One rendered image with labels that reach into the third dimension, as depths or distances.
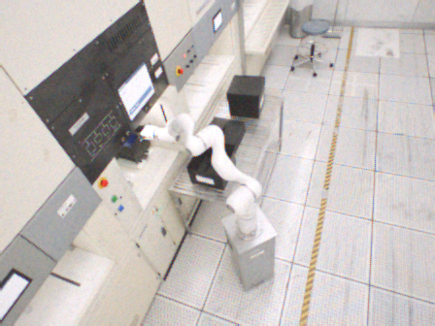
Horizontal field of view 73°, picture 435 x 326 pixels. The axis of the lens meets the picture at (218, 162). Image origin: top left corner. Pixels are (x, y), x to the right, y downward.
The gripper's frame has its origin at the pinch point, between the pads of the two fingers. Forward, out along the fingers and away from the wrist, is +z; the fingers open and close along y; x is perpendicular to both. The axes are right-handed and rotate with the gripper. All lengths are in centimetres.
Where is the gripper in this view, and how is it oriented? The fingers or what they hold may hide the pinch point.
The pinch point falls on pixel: (137, 130)
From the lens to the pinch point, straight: 213.9
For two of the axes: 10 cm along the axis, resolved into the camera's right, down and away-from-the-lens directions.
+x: -1.3, -6.5, -7.5
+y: 3.4, -7.4, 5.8
